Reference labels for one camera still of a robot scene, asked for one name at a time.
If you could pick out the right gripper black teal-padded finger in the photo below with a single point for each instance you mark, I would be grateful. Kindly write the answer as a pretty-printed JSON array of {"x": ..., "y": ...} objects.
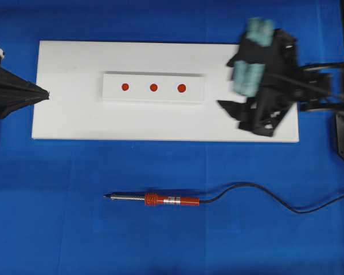
[
  {"x": 255, "y": 44},
  {"x": 246, "y": 77}
]

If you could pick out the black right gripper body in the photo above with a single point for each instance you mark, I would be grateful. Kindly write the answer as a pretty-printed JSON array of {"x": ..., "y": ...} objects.
[{"x": 284, "y": 82}]

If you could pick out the red handled soldering iron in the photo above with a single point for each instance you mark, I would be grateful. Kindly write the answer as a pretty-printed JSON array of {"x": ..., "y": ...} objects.
[{"x": 152, "y": 199}]

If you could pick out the small white raised plate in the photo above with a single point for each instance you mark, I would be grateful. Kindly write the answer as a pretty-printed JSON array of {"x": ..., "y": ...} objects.
[{"x": 153, "y": 87}]

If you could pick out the large white board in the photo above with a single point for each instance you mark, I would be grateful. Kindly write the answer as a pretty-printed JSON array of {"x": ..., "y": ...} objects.
[{"x": 72, "y": 72}]

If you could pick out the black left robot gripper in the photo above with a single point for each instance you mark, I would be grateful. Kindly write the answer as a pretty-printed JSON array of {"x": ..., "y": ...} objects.
[{"x": 16, "y": 93}]

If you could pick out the blue table cloth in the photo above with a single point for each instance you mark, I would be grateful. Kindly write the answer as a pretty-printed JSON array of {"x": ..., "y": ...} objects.
[{"x": 53, "y": 217}]

